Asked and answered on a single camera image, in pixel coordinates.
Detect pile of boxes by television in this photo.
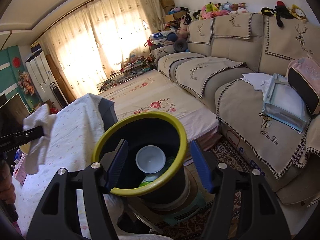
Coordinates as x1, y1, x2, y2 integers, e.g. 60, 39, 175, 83
37, 99, 59, 115

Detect pink box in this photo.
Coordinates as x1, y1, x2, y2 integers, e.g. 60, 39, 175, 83
13, 152, 29, 186

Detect row of plush toys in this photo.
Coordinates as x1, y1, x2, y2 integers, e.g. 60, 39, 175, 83
172, 2, 250, 39

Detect floral printed mattress sheet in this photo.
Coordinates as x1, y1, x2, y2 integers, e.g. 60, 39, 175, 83
99, 69, 220, 150

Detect clear plastic cup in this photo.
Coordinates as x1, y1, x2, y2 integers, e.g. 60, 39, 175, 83
136, 145, 167, 174

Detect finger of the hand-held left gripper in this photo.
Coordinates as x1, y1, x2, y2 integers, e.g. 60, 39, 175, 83
0, 126, 45, 153

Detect large flat television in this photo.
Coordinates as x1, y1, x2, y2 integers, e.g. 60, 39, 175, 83
0, 93, 29, 133

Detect glass table with books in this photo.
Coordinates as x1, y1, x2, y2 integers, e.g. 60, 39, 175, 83
96, 57, 153, 92

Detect dark grey chair back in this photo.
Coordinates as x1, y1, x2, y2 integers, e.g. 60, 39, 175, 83
97, 97, 118, 133

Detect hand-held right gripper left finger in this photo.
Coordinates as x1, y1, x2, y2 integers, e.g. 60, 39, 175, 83
26, 139, 129, 240

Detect blue star printed bag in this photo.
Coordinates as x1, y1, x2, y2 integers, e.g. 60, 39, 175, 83
150, 30, 175, 46

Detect white napkin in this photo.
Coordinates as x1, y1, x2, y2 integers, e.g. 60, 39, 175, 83
22, 104, 57, 175

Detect white standing air conditioner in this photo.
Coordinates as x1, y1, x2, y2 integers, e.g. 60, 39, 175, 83
25, 50, 57, 105

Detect black plush toy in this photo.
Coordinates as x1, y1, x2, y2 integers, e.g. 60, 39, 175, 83
261, 1, 294, 28

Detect black bin with yellow rim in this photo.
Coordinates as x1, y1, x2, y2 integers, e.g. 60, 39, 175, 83
91, 112, 192, 205

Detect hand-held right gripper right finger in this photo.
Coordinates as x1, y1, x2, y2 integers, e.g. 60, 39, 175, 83
191, 140, 292, 240

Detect stack of cardboard boxes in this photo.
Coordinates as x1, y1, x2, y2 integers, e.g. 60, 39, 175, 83
159, 0, 180, 25

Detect plastic bottle with green label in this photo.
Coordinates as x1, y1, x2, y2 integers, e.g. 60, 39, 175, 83
139, 172, 163, 188

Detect beige sofa with covers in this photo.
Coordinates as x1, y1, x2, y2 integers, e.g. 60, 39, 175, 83
149, 12, 320, 208

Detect grey round cushion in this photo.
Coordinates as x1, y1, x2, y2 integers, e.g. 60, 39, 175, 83
173, 39, 188, 53

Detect artificial flower wall decoration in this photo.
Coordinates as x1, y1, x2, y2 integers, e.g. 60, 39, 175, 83
19, 71, 35, 96

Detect wooden board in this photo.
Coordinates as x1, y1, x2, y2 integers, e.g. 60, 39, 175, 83
45, 54, 75, 103

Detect black tower fan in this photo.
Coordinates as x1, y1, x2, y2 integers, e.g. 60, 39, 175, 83
49, 82, 68, 109

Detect white dotted tablecloth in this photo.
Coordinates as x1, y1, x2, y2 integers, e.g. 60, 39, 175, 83
14, 93, 125, 240

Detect white papers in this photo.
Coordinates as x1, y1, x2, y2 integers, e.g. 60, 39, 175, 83
241, 72, 274, 90

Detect light blue plastic bag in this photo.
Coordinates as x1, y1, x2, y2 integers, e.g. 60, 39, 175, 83
261, 73, 312, 133

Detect pink backpack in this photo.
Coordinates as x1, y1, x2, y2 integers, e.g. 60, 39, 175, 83
287, 57, 320, 115

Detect person's left hand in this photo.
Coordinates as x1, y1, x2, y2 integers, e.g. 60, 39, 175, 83
0, 160, 16, 205

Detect cream embroidered curtains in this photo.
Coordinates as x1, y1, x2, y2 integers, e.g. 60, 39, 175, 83
37, 0, 165, 98

